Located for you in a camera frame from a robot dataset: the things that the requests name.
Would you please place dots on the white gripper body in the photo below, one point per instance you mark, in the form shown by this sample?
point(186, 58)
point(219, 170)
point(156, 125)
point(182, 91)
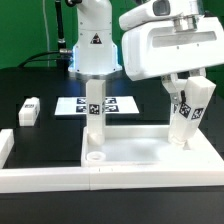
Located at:
point(156, 49)

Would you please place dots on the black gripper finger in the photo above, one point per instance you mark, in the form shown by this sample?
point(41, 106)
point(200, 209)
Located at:
point(201, 72)
point(175, 87)

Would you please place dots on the white desk top tray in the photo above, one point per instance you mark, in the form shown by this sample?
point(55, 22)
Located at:
point(146, 145)

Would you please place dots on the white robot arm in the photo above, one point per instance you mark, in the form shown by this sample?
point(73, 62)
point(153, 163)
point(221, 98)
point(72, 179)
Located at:
point(95, 53)

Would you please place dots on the white L-shaped corner fence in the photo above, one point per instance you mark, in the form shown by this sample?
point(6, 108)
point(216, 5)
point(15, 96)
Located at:
point(102, 177)

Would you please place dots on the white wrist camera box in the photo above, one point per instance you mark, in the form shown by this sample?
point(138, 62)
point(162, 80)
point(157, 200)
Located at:
point(158, 10)

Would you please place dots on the white marker base plate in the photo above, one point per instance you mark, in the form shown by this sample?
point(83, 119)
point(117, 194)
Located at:
point(114, 105)

